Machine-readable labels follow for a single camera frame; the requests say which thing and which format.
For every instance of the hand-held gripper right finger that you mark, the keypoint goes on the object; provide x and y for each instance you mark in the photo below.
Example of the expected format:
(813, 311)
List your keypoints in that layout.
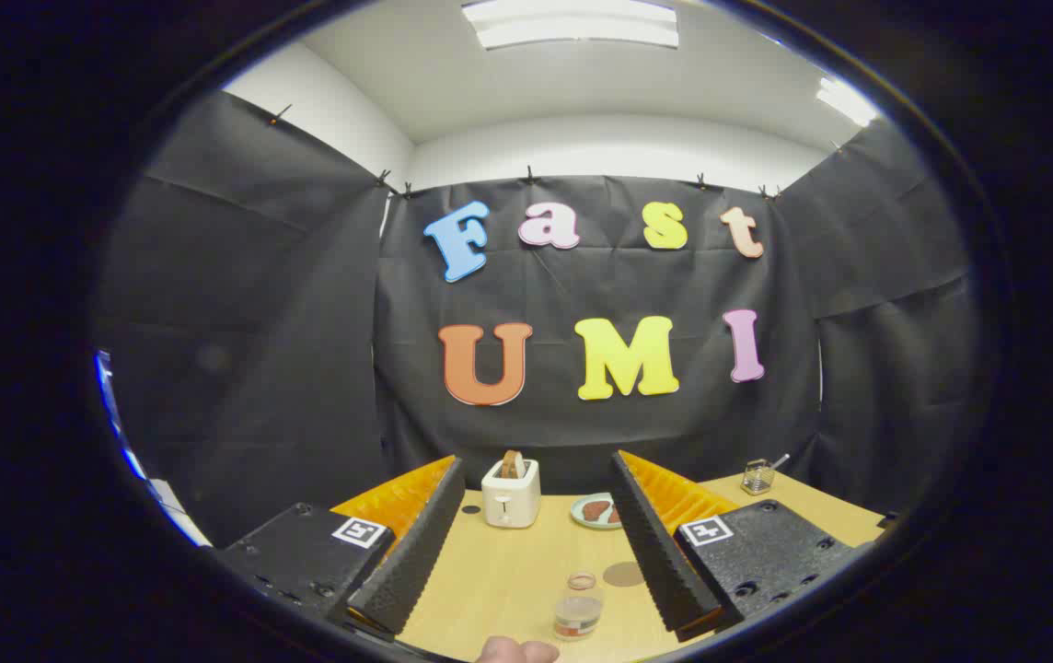
(655, 552)

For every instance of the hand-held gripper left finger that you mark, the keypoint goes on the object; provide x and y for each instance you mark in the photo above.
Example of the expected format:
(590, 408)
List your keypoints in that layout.
(416, 552)

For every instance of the round brown coaster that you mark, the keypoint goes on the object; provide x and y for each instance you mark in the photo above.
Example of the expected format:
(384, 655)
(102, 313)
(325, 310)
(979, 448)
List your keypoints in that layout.
(620, 575)

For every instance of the clear juice bottle red label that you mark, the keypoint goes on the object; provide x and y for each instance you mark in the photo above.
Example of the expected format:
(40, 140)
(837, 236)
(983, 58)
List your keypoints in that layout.
(577, 612)

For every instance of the light green plate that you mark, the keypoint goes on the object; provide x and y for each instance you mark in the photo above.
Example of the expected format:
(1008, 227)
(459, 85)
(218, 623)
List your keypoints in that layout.
(576, 509)

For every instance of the wooden table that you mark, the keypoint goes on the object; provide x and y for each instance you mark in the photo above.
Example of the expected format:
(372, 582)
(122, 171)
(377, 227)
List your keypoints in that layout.
(508, 580)

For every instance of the white toaster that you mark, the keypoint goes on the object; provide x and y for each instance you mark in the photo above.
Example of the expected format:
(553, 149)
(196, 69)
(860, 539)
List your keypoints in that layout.
(510, 502)

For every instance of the metal mesh holder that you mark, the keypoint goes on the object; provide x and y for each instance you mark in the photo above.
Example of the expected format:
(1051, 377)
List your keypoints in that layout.
(757, 479)

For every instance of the bread slice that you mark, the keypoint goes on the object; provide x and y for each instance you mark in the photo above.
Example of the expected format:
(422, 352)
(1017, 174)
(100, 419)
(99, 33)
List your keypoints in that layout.
(513, 465)

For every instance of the metal spoon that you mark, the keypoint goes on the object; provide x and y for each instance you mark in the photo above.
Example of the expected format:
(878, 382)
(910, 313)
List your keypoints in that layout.
(780, 461)

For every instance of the black table clamp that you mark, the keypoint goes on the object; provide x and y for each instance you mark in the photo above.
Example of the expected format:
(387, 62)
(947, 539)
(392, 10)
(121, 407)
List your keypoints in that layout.
(887, 520)

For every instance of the small ceiling light panel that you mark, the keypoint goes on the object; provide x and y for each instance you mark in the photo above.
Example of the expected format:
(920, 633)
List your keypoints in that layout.
(847, 101)

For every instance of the large ceiling light panel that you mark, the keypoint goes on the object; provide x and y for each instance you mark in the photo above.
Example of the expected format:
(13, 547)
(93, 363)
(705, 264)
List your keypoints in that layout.
(572, 23)

